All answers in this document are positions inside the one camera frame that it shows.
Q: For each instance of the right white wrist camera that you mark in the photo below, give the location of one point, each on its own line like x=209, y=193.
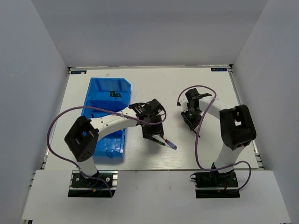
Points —
x=183, y=104

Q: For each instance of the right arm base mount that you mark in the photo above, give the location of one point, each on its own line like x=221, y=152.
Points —
x=215, y=180

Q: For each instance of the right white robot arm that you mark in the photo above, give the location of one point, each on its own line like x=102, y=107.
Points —
x=236, y=125

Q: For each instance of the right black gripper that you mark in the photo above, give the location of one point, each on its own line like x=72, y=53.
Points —
x=192, y=123

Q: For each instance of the left table logo sticker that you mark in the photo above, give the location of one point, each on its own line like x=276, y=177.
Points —
x=78, y=72

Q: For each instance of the table logo sticker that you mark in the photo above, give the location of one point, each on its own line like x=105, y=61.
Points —
x=78, y=72
x=219, y=69

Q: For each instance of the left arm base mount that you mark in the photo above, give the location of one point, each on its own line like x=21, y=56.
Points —
x=78, y=181

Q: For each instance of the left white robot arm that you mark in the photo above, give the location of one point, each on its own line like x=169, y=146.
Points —
x=84, y=134

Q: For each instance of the right table logo sticker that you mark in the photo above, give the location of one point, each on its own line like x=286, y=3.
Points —
x=219, y=69

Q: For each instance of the red blue handled screwdriver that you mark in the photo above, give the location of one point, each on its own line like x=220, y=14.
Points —
x=170, y=144

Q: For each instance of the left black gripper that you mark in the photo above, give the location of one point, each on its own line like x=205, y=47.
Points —
x=158, y=128

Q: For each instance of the black green handled screwdriver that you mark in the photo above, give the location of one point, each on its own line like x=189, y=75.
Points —
x=159, y=142

